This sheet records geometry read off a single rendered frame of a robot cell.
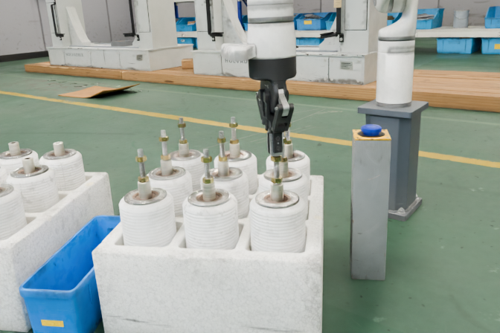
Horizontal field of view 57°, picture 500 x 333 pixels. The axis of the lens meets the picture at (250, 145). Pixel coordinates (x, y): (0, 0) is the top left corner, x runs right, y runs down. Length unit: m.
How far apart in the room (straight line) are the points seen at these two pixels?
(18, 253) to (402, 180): 0.92
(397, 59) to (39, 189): 0.89
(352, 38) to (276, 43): 2.32
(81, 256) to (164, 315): 0.30
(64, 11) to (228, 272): 4.70
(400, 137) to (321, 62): 1.84
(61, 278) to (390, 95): 0.88
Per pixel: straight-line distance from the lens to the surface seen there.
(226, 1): 3.71
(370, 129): 0.93
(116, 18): 8.43
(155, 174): 0.95
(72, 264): 1.06
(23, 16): 7.56
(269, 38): 0.69
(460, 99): 2.69
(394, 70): 1.24
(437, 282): 1.07
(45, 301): 0.91
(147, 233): 0.83
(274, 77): 0.70
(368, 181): 0.95
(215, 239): 0.79
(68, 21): 5.30
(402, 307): 0.98
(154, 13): 4.16
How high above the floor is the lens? 0.57
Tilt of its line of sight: 17 degrees down
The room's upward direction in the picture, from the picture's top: 3 degrees counter-clockwise
